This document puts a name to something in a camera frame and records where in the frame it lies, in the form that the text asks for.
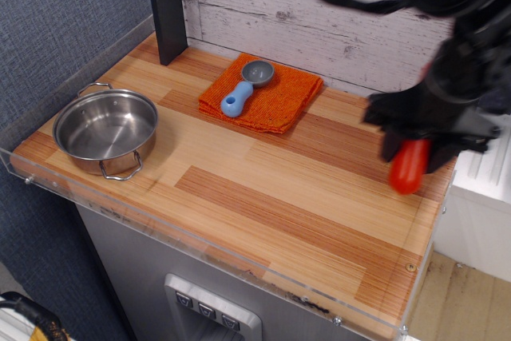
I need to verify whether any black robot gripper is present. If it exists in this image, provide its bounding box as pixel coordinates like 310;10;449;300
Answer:
363;38;501;174

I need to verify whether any red toy hot dog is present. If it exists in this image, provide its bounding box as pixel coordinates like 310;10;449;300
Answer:
389;139;432;195

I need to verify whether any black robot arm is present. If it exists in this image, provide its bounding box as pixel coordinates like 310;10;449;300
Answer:
323;0;510;180

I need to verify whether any clear acrylic edge guard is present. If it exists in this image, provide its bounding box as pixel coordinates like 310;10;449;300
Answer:
11;38;454;340

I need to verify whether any white cabinet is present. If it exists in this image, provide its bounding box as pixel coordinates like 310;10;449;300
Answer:
434;115;510;281

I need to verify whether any orange knitted cloth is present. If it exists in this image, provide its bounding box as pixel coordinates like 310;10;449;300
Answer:
199;53;323;133

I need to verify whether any blue grey measuring scoop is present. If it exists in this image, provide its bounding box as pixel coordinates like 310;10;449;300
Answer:
220;60;275;118

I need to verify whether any silver dispenser button panel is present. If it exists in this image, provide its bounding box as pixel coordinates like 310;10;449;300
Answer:
164;273;263;340

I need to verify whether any grey toy fridge cabinet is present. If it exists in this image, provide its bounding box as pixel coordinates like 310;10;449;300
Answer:
78;207;363;340

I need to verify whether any small stainless steel pot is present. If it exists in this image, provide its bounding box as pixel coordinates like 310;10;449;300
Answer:
53;82;159;181

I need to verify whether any dark grey left post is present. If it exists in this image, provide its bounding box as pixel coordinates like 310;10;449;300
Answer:
151;0;188;65

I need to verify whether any black sleeved cable bundle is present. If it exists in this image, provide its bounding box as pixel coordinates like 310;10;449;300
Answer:
0;291;67;341

